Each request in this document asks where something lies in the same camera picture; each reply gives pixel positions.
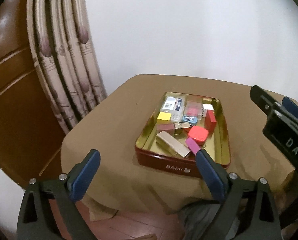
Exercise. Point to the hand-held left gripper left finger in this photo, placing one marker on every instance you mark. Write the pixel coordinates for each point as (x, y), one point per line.
(85, 175)

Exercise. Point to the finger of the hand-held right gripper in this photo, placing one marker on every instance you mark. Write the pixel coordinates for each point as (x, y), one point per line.
(295, 110)
(261, 97)

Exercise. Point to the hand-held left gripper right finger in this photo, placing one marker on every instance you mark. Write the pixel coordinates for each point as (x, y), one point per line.
(210, 175)

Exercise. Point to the pink eraser block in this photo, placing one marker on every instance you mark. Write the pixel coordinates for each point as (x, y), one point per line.
(192, 145)

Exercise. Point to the orange-red rounded box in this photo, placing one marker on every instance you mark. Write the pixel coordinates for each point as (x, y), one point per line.
(198, 133)

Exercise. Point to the red tin box gold inside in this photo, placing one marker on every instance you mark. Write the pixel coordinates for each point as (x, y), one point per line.
(161, 165)

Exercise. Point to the long gold bar box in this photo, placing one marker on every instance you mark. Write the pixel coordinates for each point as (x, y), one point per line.
(171, 143)

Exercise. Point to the short gold box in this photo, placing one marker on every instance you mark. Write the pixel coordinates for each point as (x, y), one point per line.
(182, 128)

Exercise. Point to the red rectangular box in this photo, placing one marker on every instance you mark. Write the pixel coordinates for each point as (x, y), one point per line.
(211, 120)

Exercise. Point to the small blue patterned box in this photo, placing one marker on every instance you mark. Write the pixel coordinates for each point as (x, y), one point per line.
(190, 119)

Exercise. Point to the maroon small box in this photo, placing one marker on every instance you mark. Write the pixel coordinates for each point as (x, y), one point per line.
(164, 128)

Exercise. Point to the yellow cube box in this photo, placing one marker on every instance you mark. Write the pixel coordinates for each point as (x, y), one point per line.
(164, 117)

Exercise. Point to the tan tablecloth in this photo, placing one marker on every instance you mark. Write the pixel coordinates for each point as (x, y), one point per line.
(109, 140)

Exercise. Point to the small white box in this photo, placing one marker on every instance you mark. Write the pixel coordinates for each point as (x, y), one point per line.
(208, 106)

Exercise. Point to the clear plastic case red insert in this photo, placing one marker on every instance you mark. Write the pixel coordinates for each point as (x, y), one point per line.
(193, 108)

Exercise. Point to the clear plastic box blue card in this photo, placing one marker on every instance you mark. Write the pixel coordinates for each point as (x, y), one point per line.
(172, 104)

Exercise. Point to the brown wooden door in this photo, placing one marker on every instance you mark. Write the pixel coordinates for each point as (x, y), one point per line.
(16, 100)

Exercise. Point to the beige patterned curtain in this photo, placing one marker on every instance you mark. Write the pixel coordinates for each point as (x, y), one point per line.
(61, 55)

